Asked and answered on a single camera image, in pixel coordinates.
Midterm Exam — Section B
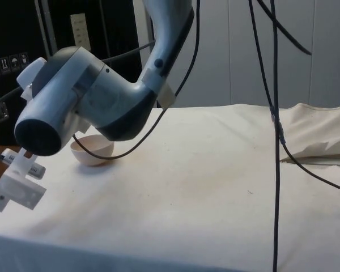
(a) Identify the white bowl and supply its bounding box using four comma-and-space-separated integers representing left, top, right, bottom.
70, 134, 115, 167

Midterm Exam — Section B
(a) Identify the black cabinet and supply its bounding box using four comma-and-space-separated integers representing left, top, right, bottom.
0, 0, 156, 147

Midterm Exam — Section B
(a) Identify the white plastic bracket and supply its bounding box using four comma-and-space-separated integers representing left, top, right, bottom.
0, 147, 48, 212

